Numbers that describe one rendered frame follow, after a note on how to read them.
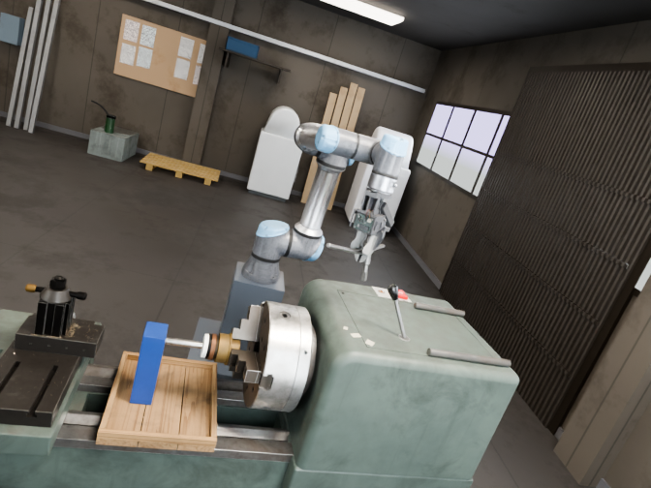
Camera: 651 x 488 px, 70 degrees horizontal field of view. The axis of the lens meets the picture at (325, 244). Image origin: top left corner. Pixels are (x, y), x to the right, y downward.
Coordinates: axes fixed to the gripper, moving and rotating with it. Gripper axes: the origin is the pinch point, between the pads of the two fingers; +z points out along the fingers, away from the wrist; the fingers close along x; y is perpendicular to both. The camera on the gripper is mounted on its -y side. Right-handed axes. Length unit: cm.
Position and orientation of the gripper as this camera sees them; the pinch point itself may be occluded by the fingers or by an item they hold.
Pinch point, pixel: (360, 257)
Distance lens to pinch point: 136.1
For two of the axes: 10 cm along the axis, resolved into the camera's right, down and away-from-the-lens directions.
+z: -2.8, 9.3, 2.2
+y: -4.8, 0.6, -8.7
